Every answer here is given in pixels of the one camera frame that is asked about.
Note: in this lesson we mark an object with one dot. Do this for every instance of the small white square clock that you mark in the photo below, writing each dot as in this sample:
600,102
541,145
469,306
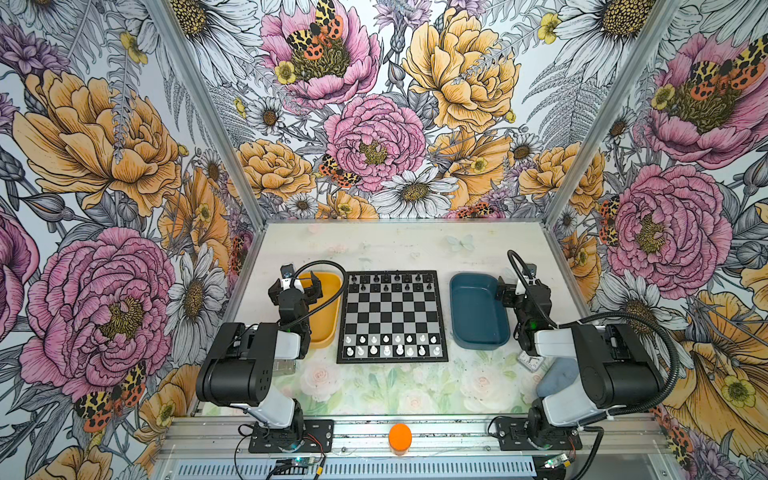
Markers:
529,362

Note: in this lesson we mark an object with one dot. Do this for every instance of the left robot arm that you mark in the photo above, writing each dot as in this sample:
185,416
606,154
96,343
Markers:
239,367

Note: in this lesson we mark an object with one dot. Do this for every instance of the white vented cable duct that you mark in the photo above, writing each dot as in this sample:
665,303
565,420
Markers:
513,467

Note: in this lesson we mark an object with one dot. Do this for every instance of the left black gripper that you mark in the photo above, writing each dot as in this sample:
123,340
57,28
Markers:
313,292

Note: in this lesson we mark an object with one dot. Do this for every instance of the orange round button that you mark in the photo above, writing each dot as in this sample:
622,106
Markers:
400,438

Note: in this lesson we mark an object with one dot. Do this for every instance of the teal plastic tray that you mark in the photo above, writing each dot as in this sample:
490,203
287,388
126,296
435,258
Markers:
479,321

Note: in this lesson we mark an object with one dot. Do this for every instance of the grey blue oval object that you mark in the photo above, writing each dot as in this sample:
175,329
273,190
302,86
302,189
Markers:
561,374

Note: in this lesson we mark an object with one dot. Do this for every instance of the yellow plastic tray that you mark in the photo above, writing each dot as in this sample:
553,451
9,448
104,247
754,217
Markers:
325,323

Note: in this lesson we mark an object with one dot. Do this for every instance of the black white chessboard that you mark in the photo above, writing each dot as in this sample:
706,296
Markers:
392,316

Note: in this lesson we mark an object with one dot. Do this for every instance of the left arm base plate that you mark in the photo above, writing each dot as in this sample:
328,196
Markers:
307,436

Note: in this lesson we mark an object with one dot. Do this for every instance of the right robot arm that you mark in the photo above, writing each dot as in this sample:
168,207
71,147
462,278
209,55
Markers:
614,373

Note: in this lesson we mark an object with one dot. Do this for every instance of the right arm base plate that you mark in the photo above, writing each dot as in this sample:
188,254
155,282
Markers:
518,434

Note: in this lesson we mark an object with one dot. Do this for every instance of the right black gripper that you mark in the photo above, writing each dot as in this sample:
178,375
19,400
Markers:
510,292

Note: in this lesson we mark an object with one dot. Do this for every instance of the aluminium front rail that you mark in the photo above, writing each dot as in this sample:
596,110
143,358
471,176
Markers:
218,437

